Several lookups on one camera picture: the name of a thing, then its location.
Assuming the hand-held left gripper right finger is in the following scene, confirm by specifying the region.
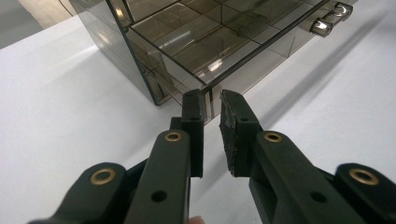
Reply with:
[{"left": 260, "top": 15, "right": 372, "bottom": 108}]
[{"left": 219, "top": 89, "right": 265, "bottom": 179}]

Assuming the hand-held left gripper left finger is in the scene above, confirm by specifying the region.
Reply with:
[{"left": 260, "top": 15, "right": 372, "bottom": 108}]
[{"left": 169, "top": 89, "right": 207, "bottom": 179}]

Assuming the smoky transparent drawer with handle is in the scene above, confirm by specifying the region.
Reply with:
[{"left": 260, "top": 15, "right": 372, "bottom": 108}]
[{"left": 125, "top": 0, "right": 356, "bottom": 124}]

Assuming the smoky transparent drawer cabinet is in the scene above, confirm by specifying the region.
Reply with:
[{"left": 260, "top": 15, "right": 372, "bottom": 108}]
[{"left": 68, "top": 0, "right": 188, "bottom": 107}]

